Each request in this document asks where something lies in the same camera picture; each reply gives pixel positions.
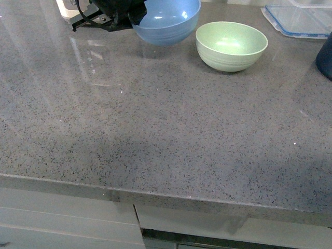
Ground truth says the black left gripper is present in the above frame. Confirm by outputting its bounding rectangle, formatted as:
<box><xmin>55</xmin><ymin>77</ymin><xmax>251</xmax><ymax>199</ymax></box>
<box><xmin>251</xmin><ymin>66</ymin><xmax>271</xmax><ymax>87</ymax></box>
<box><xmin>71</xmin><ymin>0</ymin><xmax>147</xmax><ymax>32</ymax></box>

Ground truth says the blue plastic bowl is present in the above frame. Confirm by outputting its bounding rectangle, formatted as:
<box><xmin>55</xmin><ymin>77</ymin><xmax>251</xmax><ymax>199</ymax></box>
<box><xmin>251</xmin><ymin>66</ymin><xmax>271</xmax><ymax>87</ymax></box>
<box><xmin>133</xmin><ymin>0</ymin><xmax>201</xmax><ymax>46</ymax></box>

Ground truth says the green plastic bowl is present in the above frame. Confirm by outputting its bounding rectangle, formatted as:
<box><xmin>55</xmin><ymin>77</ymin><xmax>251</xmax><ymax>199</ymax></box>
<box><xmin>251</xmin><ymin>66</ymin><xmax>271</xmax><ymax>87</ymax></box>
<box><xmin>196</xmin><ymin>21</ymin><xmax>268</xmax><ymax>72</ymax></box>

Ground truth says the cream two-slot toaster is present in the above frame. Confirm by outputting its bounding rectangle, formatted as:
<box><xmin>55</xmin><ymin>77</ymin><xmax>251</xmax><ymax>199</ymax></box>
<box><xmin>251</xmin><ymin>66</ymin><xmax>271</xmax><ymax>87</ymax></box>
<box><xmin>56</xmin><ymin>0</ymin><xmax>98</xmax><ymax>23</ymax></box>

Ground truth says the clear plastic food container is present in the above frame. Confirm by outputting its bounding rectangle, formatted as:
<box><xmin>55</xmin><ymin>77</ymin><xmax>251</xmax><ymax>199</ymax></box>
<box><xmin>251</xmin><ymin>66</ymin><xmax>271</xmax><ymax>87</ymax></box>
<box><xmin>261</xmin><ymin>1</ymin><xmax>331</xmax><ymax>39</ymax></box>

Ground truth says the dark blue saucepan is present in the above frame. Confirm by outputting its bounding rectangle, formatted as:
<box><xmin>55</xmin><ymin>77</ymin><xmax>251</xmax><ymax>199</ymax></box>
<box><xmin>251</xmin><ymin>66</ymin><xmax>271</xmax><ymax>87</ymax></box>
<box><xmin>315</xmin><ymin>33</ymin><xmax>332</xmax><ymax>80</ymax></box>

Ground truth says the white cabinet drawer left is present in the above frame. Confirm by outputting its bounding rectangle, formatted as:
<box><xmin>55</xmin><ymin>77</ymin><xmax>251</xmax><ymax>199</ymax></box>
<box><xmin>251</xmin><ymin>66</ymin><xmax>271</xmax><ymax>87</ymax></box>
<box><xmin>1</xmin><ymin>188</ymin><xmax>145</xmax><ymax>248</ymax></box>

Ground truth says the white cabinet drawer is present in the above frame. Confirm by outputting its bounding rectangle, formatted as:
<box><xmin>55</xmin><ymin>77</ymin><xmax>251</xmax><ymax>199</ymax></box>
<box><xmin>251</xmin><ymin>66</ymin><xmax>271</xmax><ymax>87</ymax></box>
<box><xmin>1</xmin><ymin>188</ymin><xmax>145</xmax><ymax>248</ymax></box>
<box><xmin>135</xmin><ymin>205</ymin><xmax>331</xmax><ymax>248</ymax></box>

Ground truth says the white cabinet drawer right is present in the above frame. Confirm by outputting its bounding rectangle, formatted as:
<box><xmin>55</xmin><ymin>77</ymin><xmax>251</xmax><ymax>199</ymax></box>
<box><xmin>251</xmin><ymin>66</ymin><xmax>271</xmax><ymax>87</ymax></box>
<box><xmin>135</xmin><ymin>205</ymin><xmax>331</xmax><ymax>248</ymax></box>

